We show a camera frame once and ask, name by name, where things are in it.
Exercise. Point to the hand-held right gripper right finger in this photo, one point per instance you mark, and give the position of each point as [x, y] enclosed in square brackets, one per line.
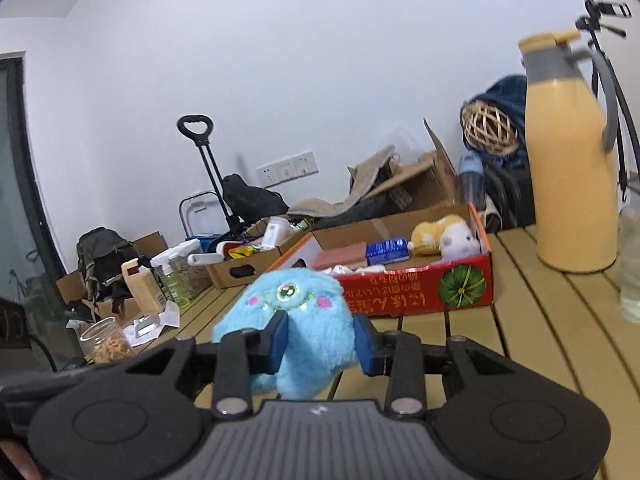
[365, 345]

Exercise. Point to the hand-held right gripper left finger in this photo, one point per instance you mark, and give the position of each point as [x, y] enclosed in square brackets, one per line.
[278, 345]

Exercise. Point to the blue plush toy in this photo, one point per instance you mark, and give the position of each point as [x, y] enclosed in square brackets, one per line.
[310, 340]

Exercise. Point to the red cardboard box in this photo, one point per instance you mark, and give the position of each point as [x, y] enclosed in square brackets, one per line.
[400, 290]

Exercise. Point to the person's left hand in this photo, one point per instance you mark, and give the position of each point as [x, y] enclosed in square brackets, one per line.
[20, 465]

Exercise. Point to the blue tissue packet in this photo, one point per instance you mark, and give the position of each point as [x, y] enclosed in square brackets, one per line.
[387, 251]

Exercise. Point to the yellow packet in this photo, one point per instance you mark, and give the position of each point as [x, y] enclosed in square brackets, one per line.
[244, 252]

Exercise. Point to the clear jar of dried herbs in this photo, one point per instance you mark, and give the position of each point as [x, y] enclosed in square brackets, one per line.
[200, 277]

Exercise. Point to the clear jar of snacks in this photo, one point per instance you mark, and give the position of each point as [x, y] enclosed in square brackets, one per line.
[107, 345]

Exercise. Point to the white plastic bottle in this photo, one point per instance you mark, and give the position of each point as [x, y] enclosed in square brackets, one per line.
[277, 232]

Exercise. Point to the clear spray bottle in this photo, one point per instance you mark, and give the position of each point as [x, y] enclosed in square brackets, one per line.
[175, 280]

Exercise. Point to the white paper sheets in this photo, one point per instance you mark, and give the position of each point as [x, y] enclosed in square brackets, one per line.
[155, 322]

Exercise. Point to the yellow plush toy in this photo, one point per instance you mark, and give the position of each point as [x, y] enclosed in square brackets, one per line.
[429, 235]

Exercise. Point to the brown cardboard floor box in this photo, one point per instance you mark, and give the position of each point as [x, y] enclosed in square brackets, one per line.
[75, 290]

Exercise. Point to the white plush toy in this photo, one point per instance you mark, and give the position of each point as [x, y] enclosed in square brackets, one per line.
[461, 242]

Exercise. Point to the beige carton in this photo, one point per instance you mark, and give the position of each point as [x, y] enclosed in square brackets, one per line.
[145, 290]

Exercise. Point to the black bag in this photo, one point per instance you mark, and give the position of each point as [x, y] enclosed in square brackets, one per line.
[255, 200]

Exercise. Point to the dark grey backpack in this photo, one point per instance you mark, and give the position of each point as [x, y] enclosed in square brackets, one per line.
[105, 260]

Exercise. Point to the open brown cardboard box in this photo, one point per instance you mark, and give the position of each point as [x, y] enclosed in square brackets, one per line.
[425, 185]

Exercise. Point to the black hand trolley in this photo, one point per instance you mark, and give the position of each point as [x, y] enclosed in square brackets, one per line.
[212, 170]

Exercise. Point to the blue water bottle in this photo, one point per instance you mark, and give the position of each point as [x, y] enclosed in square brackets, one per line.
[471, 185]

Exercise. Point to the dark blue bag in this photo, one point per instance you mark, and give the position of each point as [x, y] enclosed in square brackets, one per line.
[505, 190]

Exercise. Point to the wicker ball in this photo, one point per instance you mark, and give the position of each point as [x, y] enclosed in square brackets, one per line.
[490, 127]

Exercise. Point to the yellow thermos jug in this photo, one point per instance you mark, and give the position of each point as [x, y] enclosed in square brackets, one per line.
[570, 185]

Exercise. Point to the clear glass cup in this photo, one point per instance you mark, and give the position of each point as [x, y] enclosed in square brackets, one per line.
[631, 270]

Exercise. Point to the black tripod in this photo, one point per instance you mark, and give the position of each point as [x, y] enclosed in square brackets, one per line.
[625, 125]

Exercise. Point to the white metal frame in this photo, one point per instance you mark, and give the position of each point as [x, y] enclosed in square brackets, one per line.
[187, 205]

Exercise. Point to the white wall socket strip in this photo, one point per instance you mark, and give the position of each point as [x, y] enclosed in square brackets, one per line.
[287, 166]

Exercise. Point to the dark door frame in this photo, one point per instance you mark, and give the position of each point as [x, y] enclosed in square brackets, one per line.
[30, 200]

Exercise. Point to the black tripod camera mount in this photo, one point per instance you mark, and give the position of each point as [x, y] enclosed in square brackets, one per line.
[607, 10]

